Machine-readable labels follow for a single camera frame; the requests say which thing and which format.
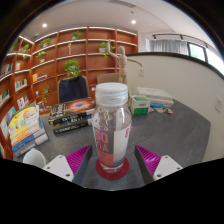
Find black curtain rail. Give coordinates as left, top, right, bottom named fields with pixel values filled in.
left=151, top=33, right=211, bottom=48

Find dark blue chair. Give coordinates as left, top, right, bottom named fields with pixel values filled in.
left=57, top=75, right=91, bottom=104

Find yellow striped white mug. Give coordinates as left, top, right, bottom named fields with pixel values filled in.
left=22, top=148, right=47, bottom=169

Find grey window curtain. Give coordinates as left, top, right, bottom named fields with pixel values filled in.
left=149, top=39, right=190, bottom=56

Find stack of white boxes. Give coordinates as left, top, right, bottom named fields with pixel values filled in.
left=135, top=86, right=175, bottom=108

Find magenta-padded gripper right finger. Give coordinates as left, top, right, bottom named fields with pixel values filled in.
left=134, top=144, right=184, bottom=185

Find window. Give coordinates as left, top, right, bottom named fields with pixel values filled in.
left=188, top=42, right=224, bottom=76

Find round ceiling lights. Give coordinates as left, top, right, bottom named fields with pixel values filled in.
left=41, top=19, right=138, bottom=29

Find wooden artist mannequin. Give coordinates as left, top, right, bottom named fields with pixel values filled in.
left=105, top=40, right=144, bottom=86

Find stack of colourful books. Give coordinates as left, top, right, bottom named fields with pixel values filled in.
left=8, top=105, right=49, bottom=158

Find white wall socket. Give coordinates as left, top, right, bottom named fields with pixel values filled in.
left=214, top=96, right=224, bottom=113

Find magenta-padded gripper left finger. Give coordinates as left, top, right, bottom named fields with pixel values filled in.
left=43, top=144, right=94, bottom=186

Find tan chair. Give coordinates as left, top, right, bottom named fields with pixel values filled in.
left=96, top=72, right=123, bottom=88

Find small green white box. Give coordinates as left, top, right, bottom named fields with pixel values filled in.
left=129, top=94, right=151, bottom=116

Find flat round red coaster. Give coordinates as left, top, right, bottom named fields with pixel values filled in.
left=95, top=156, right=130, bottom=181

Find orange wooden shelf unit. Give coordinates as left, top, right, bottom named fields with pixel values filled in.
left=0, top=26, right=139, bottom=161

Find clear plastic water bottle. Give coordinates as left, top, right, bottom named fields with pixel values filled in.
left=90, top=82, right=133, bottom=174

